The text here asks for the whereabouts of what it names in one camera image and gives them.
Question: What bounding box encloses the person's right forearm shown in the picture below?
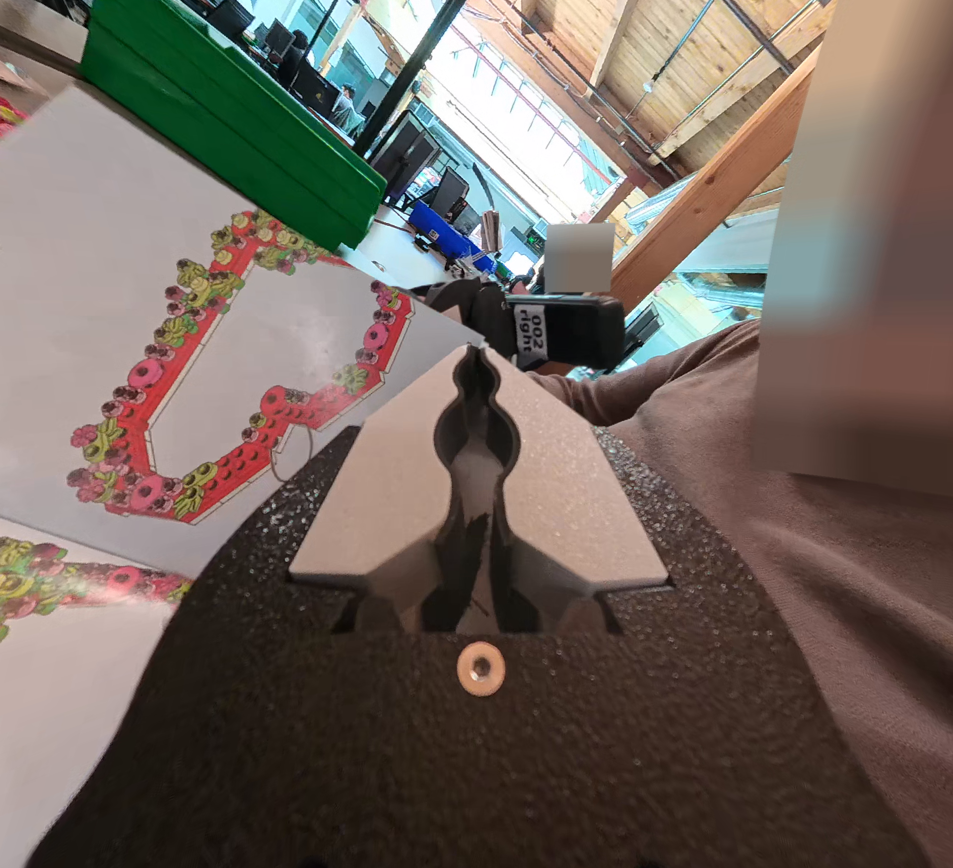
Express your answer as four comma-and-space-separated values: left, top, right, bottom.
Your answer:
525, 320, 768, 430

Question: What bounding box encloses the person's brown shirt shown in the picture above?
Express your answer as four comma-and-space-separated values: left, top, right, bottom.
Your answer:
596, 391, 953, 868

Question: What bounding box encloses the black computer monitor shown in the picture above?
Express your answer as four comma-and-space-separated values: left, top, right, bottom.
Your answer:
428, 166, 472, 221
371, 112, 442, 202

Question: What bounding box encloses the lego instruction booklet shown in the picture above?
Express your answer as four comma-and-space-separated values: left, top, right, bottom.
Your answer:
0, 82, 486, 868

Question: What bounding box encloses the blue storage bin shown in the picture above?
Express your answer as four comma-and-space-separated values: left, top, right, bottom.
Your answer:
409, 201, 485, 266

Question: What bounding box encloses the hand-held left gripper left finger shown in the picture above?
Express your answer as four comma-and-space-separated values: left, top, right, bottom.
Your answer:
289, 345, 468, 633

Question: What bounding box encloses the empty green plastic bin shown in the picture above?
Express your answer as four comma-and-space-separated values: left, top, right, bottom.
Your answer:
78, 0, 388, 251

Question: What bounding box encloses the black stand pole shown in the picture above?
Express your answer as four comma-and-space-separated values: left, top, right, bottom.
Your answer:
353, 0, 526, 157

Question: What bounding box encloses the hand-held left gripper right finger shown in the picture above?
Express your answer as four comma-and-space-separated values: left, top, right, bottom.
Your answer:
475, 347, 669, 633

